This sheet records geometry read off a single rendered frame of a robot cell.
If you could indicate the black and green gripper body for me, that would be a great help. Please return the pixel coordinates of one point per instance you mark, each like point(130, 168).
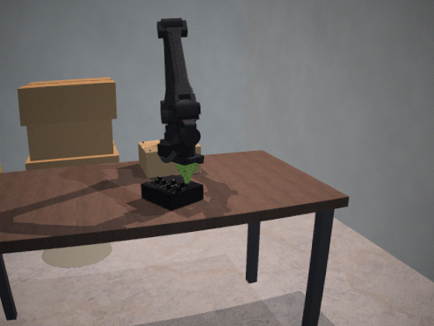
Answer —
point(197, 158)

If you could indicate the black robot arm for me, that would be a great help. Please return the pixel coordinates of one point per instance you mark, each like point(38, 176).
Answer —
point(179, 99)

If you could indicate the black lighting desk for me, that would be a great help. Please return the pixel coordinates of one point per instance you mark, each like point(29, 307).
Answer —
point(171, 195)

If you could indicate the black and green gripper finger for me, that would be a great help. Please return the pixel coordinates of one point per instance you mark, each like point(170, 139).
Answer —
point(188, 170)
point(184, 168)

